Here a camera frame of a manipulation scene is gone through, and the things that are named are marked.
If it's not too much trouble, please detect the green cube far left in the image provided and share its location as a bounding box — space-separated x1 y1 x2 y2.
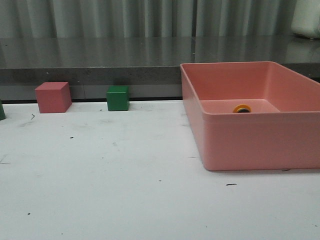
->
0 100 6 121

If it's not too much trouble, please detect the pink cube near ledge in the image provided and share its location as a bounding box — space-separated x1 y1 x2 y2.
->
34 82 72 114

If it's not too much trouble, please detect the white appliance on counter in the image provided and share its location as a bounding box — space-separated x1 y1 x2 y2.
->
291 0 320 39

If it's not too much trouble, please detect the grey pleated curtain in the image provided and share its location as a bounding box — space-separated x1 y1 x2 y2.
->
0 0 296 39

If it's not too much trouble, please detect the green cube near bin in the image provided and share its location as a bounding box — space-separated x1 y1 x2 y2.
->
106 85 130 112

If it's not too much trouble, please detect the yellow push button switch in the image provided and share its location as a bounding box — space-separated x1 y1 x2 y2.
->
232 104 252 113

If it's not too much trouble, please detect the pink plastic bin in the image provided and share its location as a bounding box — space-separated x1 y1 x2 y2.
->
180 61 320 171

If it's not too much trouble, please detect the grey stone counter ledge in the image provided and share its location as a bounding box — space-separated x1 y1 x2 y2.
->
0 35 320 103

